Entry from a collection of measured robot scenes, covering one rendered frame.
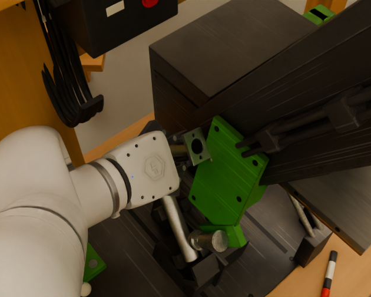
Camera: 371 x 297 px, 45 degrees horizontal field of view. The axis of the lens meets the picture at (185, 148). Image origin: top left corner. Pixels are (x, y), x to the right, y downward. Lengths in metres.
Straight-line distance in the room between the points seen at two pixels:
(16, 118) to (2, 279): 0.63
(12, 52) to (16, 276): 0.56
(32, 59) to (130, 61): 1.92
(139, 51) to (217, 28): 1.84
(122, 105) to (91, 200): 1.86
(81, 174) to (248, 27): 0.49
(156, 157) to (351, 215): 0.36
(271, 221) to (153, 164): 0.44
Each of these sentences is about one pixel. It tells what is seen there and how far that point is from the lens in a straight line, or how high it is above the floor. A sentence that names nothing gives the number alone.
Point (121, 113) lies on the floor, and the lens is 2.42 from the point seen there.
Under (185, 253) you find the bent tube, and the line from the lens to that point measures 0.90.
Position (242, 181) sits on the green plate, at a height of 1.21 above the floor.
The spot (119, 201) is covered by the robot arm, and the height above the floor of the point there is 1.28.
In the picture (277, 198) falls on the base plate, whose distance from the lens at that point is 1.09.
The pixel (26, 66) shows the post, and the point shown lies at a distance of 0.80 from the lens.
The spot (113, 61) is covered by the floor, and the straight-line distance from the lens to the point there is 2.70.
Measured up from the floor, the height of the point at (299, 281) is 0.90.
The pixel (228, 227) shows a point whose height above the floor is 1.10.
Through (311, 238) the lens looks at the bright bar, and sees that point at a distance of 0.93.
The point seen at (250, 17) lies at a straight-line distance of 0.97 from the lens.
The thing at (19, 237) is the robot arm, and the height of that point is 1.59.
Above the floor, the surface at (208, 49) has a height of 1.24.
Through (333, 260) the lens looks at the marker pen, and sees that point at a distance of 1.03.
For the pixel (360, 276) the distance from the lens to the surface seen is 1.05.
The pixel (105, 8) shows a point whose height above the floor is 1.43.
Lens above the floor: 1.83
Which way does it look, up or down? 54 degrees down
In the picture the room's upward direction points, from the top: straight up
